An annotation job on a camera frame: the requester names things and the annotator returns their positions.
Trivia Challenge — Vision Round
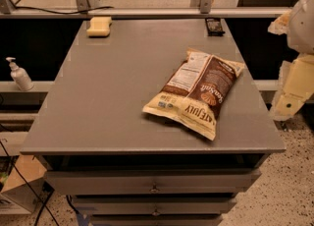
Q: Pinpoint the cardboard box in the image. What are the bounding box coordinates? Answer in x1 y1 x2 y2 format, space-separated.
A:
0 155 46 215

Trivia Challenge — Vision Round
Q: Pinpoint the grey drawer cabinet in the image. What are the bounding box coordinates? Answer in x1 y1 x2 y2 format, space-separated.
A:
23 20 285 226

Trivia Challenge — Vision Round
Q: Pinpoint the yellow sponge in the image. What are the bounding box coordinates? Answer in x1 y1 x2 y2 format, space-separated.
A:
86 17 112 37

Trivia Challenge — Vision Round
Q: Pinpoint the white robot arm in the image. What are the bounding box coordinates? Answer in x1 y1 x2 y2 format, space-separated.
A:
268 0 314 121

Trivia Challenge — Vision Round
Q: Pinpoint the white pump bottle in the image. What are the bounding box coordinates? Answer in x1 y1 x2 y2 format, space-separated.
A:
6 57 33 91

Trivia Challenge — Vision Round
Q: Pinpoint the black cable on shelf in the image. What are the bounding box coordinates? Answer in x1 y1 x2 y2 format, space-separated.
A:
13 5 115 16

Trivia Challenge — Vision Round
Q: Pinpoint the black rxbar chocolate bar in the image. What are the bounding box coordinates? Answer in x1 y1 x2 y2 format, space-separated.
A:
205 18 225 36

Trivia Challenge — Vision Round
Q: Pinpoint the black cable on floor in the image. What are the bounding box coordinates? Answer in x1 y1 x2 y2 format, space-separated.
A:
0 140 61 226

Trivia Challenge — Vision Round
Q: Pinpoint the top grey drawer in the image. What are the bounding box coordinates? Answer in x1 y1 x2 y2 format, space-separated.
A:
45 169 261 196

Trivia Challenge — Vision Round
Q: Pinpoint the middle grey drawer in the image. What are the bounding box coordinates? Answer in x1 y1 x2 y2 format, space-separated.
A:
73 196 236 216

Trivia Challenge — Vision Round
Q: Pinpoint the grey drawer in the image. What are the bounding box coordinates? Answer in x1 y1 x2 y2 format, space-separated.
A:
45 169 261 196
73 196 236 216
90 215 223 226

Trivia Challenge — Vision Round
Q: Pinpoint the bottom grey drawer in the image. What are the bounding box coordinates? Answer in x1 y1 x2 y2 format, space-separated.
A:
90 215 223 226

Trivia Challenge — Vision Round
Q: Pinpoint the late july chips bag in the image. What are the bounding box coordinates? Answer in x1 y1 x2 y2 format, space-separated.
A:
142 48 244 141

